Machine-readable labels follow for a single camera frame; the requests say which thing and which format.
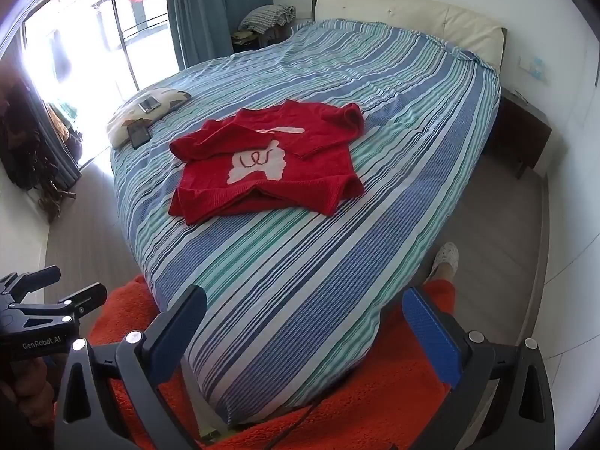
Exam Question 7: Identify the striped bed sheet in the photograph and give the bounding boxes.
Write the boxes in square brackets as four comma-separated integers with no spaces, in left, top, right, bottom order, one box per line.
[110,19,502,427]

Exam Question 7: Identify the white wall socket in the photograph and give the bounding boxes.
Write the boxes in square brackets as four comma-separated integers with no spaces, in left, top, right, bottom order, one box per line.
[518,55,550,86]

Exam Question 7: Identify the teal curtain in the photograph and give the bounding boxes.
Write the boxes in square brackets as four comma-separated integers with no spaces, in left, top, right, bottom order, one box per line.
[164,0,274,70]

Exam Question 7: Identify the hanging dark clothes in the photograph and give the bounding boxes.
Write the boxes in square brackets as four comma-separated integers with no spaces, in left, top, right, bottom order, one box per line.
[0,75,78,219]

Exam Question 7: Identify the patterned pillow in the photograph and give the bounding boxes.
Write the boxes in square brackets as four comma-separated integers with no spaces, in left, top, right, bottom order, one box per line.
[106,89,192,151]

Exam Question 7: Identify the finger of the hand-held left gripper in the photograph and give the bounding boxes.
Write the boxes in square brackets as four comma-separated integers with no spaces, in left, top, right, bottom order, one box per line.
[57,282,108,320]
[10,265,62,299]

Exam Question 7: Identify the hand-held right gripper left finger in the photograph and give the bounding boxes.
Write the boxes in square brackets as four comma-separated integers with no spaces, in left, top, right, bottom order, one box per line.
[56,285,207,450]

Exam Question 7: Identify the cream padded headboard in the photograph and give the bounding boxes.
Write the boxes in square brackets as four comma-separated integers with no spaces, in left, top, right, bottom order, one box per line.
[312,0,508,72]

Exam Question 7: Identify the floral slipper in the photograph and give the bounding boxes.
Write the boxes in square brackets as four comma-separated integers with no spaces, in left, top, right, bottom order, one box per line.
[427,242,459,283]

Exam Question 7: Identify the balcony railing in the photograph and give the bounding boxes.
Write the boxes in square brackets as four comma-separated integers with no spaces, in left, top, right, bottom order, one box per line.
[94,0,170,95]

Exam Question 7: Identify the red knit sweater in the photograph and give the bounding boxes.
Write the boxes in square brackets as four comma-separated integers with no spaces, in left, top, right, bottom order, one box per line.
[169,100,366,226]

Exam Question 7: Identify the dark wooden nightstand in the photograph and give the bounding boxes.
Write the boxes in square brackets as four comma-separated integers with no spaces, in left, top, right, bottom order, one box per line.
[485,88,553,180]
[232,28,294,53]

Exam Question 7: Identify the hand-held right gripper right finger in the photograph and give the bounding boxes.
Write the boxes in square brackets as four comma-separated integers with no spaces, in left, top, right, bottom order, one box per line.
[403,286,557,450]

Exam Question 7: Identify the orange fleece sleeve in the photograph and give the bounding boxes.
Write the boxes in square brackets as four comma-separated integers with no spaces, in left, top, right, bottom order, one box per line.
[87,274,458,450]

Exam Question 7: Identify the black cable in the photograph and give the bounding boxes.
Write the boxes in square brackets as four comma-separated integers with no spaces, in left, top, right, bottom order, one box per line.
[267,398,324,450]

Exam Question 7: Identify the folded striped blanket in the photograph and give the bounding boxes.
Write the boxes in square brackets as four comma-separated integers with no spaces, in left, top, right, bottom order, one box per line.
[239,4,297,33]

